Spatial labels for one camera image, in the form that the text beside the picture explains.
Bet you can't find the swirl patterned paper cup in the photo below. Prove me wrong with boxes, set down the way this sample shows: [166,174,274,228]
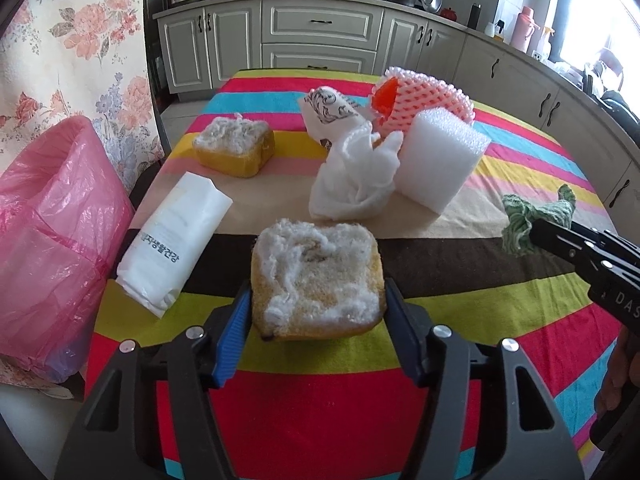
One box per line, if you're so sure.
[299,86,373,148]

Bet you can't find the dish rack with dishes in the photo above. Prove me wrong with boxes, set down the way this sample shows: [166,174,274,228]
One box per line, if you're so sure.
[565,50,640,126]

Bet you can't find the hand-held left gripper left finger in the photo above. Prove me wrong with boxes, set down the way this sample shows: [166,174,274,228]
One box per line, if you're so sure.
[54,280,253,480]

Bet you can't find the green cloth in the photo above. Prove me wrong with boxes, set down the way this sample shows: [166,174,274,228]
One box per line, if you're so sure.
[502,184,577,256]

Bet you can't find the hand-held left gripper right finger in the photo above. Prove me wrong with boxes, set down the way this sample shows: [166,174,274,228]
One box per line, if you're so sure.
[384,277,586,480]

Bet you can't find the yellow scouring sponge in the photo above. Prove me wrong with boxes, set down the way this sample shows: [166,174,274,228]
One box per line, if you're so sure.
[192,113,276,178]
[250,218,387,343]

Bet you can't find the person's right hand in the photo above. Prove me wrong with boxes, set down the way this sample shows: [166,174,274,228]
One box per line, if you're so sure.
[597,330,632,412]

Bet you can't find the pink thermos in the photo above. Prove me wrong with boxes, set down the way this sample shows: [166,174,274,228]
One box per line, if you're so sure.
[512,6,541,53]

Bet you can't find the crumpled white tissue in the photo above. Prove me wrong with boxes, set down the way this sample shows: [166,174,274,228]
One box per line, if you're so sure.
[310,120,403,221]

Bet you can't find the trash bin with pink bag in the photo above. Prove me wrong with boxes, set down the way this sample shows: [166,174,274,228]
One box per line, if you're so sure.
[0,115,135,386]

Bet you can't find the white plastic packet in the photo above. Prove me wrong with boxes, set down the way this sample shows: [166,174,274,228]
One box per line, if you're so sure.
[116,171,233,318]

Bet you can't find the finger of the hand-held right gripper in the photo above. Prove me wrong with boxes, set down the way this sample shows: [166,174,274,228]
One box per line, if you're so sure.
[530,216,621,258]
[529,232,603,287]

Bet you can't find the kitchen window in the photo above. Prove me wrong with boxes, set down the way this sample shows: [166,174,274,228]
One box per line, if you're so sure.
[555,0,640,71]

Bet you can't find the floral curtain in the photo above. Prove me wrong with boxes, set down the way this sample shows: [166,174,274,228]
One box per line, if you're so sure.
[0,0,166,401]

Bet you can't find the pink foam fruit net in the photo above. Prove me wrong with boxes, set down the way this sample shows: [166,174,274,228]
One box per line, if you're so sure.
[370,66,475,136]

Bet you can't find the striped colourful tablecloth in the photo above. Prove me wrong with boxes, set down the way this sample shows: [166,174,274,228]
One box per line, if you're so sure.
[85,69,626,480]

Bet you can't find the white foam block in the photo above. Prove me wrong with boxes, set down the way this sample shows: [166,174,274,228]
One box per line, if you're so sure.
[397,110,493,218]

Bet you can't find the white lower kitchen cabinets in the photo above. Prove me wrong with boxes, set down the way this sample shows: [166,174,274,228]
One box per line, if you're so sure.
[152,0,640,211]

